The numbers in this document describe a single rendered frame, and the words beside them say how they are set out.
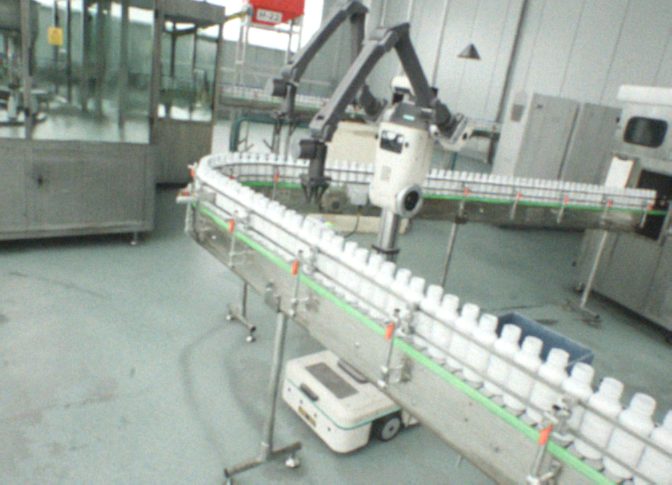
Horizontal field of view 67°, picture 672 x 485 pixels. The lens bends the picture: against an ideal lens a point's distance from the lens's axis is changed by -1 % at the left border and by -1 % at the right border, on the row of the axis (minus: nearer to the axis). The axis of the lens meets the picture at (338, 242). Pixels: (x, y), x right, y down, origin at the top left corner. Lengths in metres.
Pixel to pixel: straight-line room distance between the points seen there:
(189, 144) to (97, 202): 2.46
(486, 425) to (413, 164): 1.26
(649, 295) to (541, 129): 3.29
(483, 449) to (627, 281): 4.03
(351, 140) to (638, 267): 3.04
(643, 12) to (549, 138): 7.19
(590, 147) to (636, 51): 6.29
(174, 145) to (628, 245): 5.12
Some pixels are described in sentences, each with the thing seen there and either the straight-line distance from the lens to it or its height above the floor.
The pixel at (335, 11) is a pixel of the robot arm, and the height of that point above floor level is 1.91.
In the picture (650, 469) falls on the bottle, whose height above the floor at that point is 1.06.
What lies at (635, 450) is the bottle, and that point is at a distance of 1.17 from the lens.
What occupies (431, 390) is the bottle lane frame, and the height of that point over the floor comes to 0.93.
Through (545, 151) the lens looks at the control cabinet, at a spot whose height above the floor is 1.14.
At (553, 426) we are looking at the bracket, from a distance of 1.13.
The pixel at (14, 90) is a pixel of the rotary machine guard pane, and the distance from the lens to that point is 4.38.
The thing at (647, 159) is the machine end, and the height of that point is 1.40.
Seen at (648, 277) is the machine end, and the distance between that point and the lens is 5.10.
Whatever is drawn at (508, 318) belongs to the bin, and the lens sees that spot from 1.95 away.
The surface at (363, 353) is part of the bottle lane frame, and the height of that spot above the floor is 0.89.
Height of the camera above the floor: 1.64
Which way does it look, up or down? 17 degrees down
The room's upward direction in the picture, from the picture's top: 9 degrees clockwise
